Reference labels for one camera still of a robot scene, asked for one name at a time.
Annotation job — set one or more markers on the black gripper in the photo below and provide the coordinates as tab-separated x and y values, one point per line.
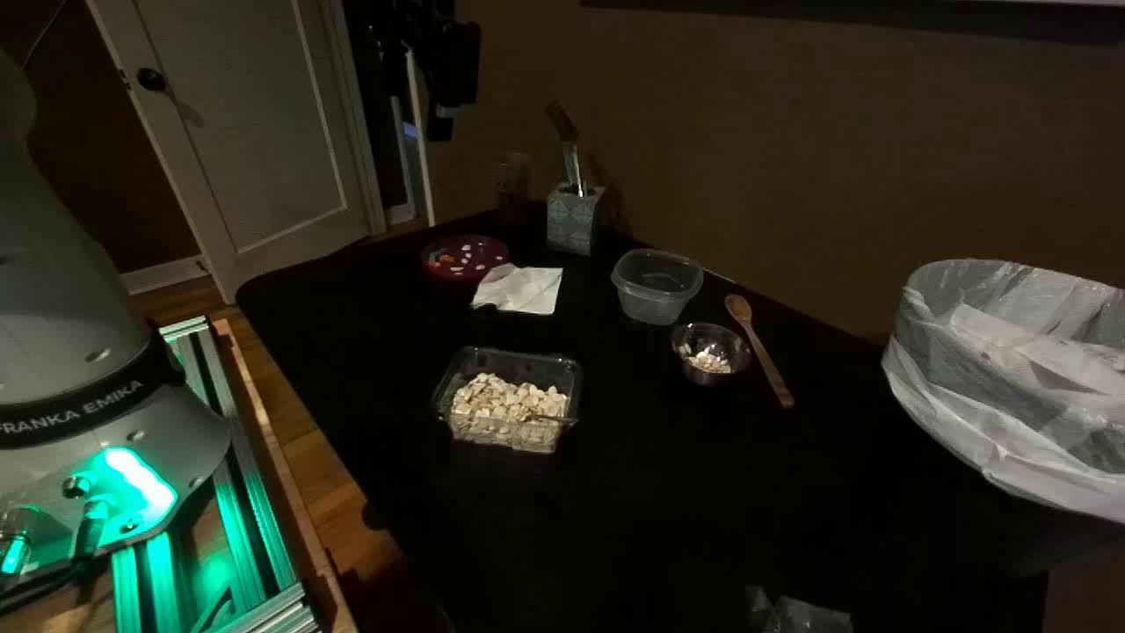
456	65

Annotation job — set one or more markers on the rectangular clear plastic container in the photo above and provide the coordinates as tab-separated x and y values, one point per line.
509	398

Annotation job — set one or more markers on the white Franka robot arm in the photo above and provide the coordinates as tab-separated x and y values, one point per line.
72	352

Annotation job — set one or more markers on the round clear plastic container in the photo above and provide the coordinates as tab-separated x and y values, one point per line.
655	288

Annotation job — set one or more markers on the metal utensil in holder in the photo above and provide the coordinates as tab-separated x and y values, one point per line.
568	146

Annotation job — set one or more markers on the red bowl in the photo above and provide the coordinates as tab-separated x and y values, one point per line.
465	259

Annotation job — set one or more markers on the grey square utensil holder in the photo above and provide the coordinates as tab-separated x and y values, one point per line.
573	218

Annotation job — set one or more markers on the white crumpled napkin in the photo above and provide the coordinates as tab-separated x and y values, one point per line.
519	289

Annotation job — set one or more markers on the white panel door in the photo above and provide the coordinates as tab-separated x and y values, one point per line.
252	116

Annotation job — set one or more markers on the popcorn pile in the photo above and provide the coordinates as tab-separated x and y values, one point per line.
509	408

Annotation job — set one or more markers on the dark round door knob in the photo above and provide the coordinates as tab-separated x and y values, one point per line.
152	79

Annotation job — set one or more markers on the small metal bowl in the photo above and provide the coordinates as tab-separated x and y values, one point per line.
713	350

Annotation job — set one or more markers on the white bits in bowl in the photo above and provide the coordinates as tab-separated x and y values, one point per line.
708	360

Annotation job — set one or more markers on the wooden spoon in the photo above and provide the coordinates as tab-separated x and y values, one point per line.
762	350

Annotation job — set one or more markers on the black tablecloth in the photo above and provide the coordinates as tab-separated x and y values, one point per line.
655	503

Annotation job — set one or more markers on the grey crumpled object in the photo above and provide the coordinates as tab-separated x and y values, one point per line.
795	613

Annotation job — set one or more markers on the trash bin with white bag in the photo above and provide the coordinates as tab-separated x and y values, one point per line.
1020	373

